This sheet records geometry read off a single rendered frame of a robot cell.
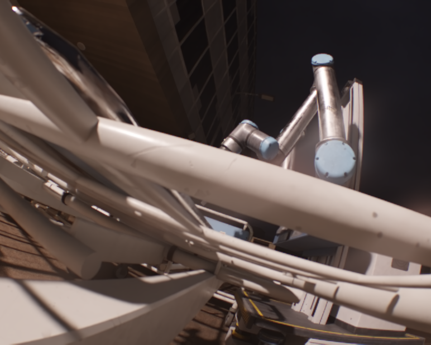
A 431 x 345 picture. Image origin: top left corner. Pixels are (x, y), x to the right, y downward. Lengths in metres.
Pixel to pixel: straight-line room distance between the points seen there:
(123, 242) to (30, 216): 0.12
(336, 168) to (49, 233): 0.77
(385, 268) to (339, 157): 0.56
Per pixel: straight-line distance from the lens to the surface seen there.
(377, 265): 1.09
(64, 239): 0.21
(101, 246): 0.26
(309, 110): 1.20
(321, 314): 1.09
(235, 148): 0.98
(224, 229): 1.66
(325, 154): 0.82
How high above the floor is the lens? 0.49
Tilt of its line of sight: 19 degrees up
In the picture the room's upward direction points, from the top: 22 degrees clockwise
